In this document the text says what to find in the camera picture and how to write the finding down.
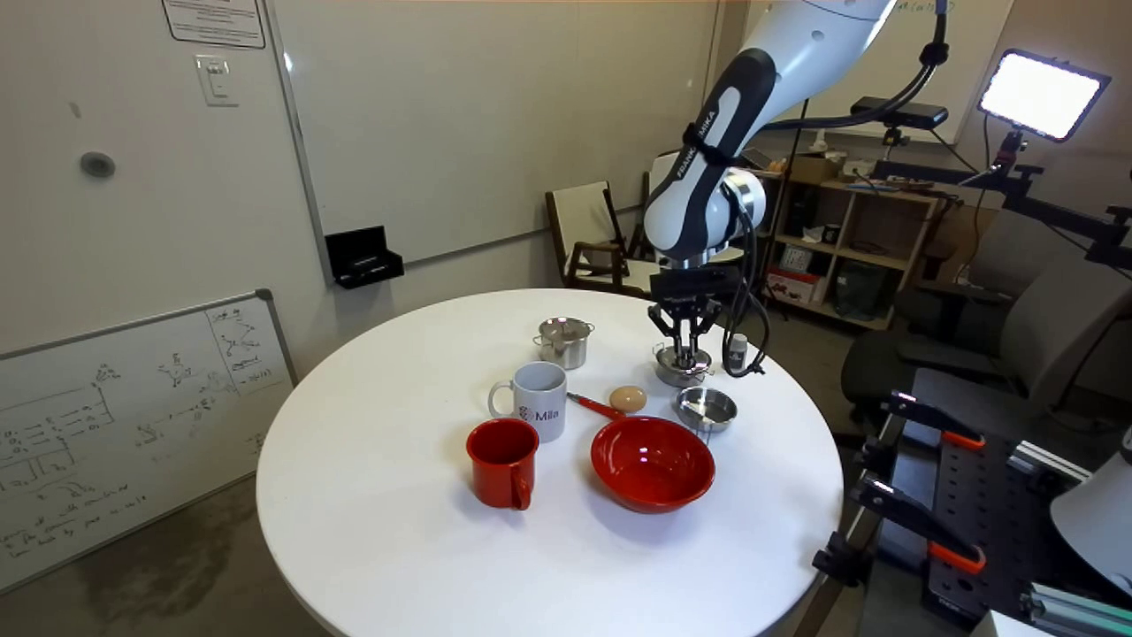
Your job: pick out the red enamel mug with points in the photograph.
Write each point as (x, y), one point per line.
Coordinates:
(500, 466)

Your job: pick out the white cushioned wooden chair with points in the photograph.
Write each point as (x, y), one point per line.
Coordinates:
(585, 217)

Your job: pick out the large wall whiteboard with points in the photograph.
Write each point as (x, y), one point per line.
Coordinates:
(473, 118)

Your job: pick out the wooden shelf unit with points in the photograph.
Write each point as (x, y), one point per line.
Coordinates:
(880, 231)

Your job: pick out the white wall switch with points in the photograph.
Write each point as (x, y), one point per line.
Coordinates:
(217, 79)

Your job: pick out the small black clamp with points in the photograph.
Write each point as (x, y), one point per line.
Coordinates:
(839, 559)

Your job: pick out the grey office chair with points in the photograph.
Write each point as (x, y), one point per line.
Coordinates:
(1050, 331)

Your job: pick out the shallow steel bowl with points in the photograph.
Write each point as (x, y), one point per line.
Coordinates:
(704, 411)

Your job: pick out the white paper wall notice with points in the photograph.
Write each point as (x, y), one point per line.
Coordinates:
(214, 21)

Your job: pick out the red frying pan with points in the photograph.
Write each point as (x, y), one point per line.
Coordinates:
(653, 466)

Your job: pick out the brown egg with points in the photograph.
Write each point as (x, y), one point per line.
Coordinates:
(627, 396)

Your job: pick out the red box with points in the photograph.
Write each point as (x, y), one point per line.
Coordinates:
(798, 286)

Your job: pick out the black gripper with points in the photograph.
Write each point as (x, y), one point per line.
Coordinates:
(688, 286)

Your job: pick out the bright LED light panel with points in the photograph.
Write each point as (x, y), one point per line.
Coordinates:
(1040, 93)

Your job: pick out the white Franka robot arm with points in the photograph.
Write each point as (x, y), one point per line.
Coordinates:
(690, 217)

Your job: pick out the white rounded shade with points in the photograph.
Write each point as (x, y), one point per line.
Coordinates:
(1101, 519)

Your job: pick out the small leaning whiteboard with drawings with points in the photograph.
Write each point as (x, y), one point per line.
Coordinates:
(117, 437)

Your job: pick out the black perforated cart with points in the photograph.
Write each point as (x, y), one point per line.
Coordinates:
(1004, 519)

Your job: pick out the black marker tray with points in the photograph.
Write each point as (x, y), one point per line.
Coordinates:
(361, 256)

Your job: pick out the taller steel pot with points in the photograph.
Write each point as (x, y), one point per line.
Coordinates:
(564, 344)

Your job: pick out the small dark canister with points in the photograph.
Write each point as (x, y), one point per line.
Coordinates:
(739, 350)

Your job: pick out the black stereo camera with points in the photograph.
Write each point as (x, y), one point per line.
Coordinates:
(902, 113)

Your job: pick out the white mug red print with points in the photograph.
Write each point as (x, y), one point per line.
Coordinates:
(543, 403)

